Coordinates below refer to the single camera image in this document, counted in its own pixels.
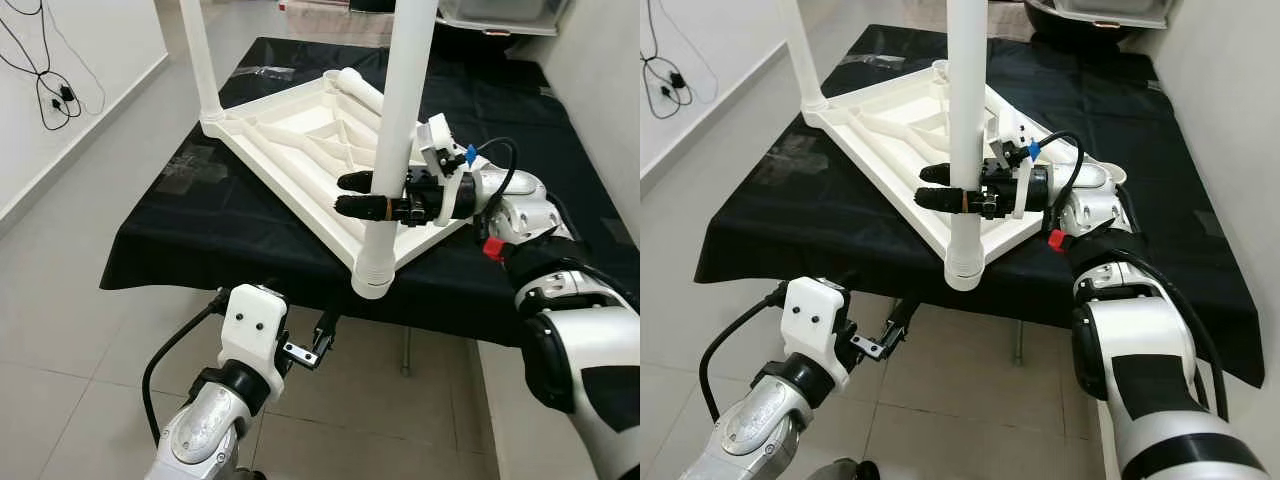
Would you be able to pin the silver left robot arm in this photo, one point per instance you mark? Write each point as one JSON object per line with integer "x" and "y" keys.
{"x": 760, "y": 425}
{"x": 205, "y": 430}

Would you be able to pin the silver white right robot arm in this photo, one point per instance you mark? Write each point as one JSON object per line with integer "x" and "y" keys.
{"x": 590, "y": 360}
{"x": 1140, "y": 360}

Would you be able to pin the white plastic children table top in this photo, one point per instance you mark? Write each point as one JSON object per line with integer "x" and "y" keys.
{"x": 880, "y": 130}
{"x": 290, "y": 140}

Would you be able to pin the grey metal table leg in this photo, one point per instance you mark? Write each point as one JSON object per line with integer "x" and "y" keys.
{"x": 406, "y": 352}
{"x": 1017, "y": 342}

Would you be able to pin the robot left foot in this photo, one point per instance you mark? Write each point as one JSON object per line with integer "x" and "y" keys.
{"x": 852, "y": 470}
{"x": 250, "y": 475}

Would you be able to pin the clear plastic film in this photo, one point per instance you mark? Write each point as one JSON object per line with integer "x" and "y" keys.
{"x": 262, "y": 72}
{"x": 865, "y": 57}

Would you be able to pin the clear tape patch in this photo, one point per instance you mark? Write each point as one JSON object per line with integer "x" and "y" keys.
{"x": 792, "y": 160}
{"x": 195, "y": 170}

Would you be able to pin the black cloth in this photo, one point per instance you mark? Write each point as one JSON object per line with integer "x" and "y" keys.
{"x": 760, "y": 240}
{"x": 160, "y": 240}

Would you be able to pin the black wok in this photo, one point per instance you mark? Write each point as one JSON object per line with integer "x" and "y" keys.
{"x": 1045, "y": 25}

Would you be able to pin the clear plastic storage container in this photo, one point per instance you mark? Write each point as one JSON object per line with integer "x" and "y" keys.
{"x": 500, "y": 15}
{"x": 1110, "y": 10}

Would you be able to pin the black plug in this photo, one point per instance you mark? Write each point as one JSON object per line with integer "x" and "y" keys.
{"x": 677, "y": 81}
{"x": 66, "y": 96}

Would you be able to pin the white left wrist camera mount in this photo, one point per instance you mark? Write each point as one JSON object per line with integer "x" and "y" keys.
{"x": 250, "y": 330}
{"x": 815, "y": 325}

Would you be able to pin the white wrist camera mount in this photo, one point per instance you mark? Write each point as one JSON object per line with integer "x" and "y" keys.
{"x": 440, "y": 135}
{"x": 1010, "y": 130}
{"x": 815, "y": 325}
{"x": 250, "y": 330}

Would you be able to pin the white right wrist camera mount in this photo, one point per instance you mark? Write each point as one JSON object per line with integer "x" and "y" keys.
{"x": 440, "y": 135}
{"x": 1010, "y": 130}

